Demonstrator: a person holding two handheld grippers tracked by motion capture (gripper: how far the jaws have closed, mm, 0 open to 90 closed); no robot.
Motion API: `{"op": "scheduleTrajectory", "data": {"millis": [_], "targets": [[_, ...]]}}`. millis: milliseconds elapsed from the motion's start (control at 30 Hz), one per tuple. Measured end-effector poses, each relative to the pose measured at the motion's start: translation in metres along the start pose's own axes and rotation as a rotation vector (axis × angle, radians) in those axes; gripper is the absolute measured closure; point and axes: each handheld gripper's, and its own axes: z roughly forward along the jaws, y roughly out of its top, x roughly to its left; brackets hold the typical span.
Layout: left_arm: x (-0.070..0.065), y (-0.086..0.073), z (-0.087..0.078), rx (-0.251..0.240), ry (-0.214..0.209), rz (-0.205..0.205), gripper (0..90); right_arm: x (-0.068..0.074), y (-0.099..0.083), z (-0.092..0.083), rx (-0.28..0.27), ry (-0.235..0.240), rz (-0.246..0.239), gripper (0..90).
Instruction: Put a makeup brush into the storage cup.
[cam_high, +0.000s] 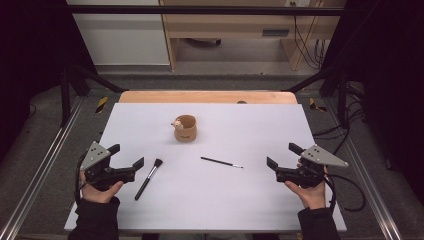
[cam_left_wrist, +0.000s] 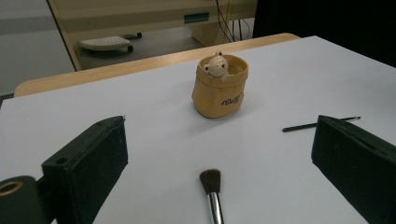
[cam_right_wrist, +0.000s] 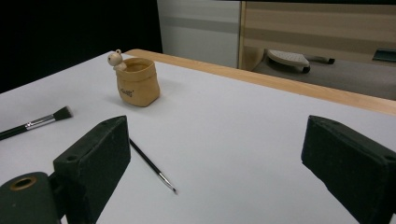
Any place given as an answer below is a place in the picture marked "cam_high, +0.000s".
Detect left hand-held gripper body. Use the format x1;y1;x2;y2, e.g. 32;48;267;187
79;140;136;192

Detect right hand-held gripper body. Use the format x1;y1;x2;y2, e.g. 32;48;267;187
275;143;350;189

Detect thick black makeup brush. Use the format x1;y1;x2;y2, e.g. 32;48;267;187
134;158;164;202

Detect thin black makeup brush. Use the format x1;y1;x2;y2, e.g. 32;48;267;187
200;156;244;169

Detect brown wooden cup with figure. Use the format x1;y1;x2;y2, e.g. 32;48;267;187
171;114;198;143

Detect person's right hand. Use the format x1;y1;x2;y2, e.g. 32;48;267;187
284;159;330;211

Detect person's left hand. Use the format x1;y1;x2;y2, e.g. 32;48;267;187
80;171;125;204

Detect yellow black tape marker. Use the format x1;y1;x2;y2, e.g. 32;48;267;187
308;97;328;113
95;96;109;114

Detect white table board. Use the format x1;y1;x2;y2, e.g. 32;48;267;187
64;102;348;233

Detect wooden table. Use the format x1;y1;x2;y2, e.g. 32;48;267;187
118;90;299;105

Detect white cabinet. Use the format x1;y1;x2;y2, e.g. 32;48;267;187
65;0;171;66

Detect black curtain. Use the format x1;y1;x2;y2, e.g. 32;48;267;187
0;0;98;163
320;0;424;204

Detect light wooden desk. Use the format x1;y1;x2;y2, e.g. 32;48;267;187
159;0;346;72

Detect black floor cables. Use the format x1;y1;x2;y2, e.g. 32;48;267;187
312;81;366;156

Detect right hand-held gripper black cable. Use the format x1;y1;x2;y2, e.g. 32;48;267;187
323;173;367;213

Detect aluminium floor rail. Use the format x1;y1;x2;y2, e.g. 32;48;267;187
0;96;86;240
324;99;403;240

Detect black metal frame stand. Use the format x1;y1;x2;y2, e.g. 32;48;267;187
59;62;130;128
284;62;350;130

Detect black hanging cables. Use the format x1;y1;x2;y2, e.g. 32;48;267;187
291;2;327;71

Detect black horizontal frame bar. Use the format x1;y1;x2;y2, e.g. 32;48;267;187
65;4;346;17

